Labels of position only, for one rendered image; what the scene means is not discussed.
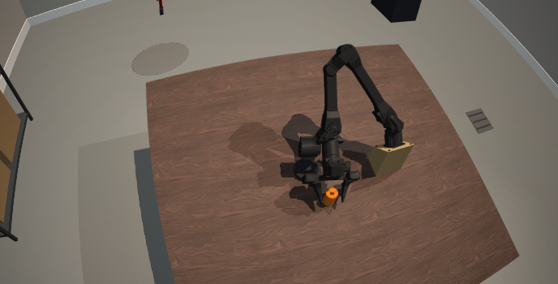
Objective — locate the orange knob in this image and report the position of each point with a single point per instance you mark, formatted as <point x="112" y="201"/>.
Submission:
<point x="330" y="196"/>

